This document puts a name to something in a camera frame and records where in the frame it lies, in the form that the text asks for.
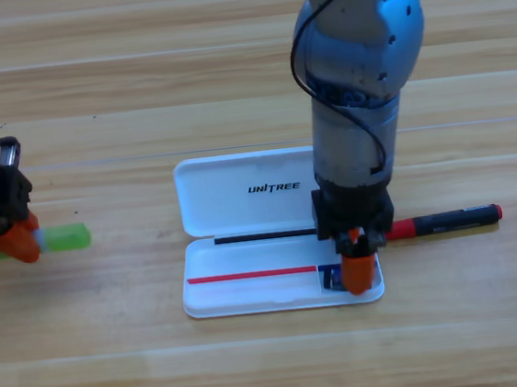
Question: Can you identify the black eraser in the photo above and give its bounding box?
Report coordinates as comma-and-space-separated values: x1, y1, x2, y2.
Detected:
317, 262, 350, 295

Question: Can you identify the red and black marker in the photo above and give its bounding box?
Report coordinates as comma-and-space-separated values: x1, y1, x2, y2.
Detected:
383, 202, 505, 242

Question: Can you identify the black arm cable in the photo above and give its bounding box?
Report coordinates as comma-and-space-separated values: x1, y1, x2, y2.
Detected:
282, 0, 389, 181

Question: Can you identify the green highlighter pen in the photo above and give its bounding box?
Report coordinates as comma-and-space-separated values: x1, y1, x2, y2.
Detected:
0, 222, 94, 261

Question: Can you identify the white Unitree pencil case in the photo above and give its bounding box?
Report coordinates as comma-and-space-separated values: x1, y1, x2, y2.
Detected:
167, 139, 387, 323

